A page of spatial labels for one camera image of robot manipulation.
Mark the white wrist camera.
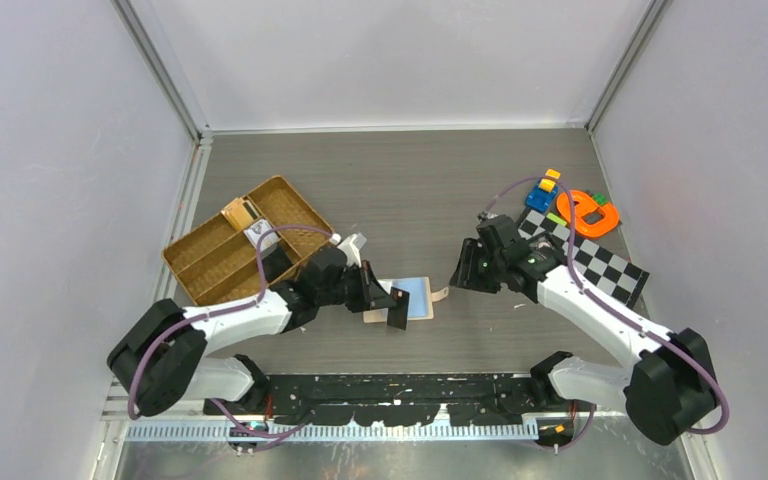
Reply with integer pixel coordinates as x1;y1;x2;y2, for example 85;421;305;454
477;211;500;228
329;232;367;266

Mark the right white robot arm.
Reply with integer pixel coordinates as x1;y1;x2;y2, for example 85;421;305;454
449;212;729;446

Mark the green toy block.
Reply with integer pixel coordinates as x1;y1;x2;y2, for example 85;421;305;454
591;193;609;206

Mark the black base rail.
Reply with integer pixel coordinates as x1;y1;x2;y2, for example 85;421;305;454
223;373;587;427

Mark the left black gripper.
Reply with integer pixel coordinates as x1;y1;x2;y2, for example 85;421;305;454
316;259;395;312

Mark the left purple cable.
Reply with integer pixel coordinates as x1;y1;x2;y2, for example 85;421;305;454
125;223;342;422

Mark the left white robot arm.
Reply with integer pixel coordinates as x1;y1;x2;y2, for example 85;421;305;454
107;246;408;419

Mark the beige card holder wallet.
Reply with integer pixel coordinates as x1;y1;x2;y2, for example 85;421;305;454
379;277;449;322

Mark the blue toy block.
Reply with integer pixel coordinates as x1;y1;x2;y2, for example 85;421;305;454
524;185;559;214

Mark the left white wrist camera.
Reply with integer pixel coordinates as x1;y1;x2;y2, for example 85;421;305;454
329;232;367;266

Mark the black white checkerboard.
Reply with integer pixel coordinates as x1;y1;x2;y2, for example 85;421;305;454
516;209;650;309

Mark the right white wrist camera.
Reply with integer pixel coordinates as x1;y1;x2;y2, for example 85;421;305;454
477;211;500;228

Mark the lime green stick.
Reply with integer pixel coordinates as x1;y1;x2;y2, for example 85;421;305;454
546;212;568;227

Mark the gold credit card in tray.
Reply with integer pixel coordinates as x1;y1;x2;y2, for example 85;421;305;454
220;197;261;232

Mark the woven wicker tray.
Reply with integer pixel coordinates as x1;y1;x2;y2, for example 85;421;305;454
162;175;333;306

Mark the orange plastic letter toy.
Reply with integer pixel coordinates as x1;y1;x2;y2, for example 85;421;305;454
555;190;621;239

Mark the black credit card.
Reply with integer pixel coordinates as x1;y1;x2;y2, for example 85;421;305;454
386;286;412;331

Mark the white credit card in tray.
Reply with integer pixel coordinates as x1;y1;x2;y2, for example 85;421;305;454
243;218;280;251

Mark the yellow toy block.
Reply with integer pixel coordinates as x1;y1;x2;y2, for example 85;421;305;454
538;169;561;193

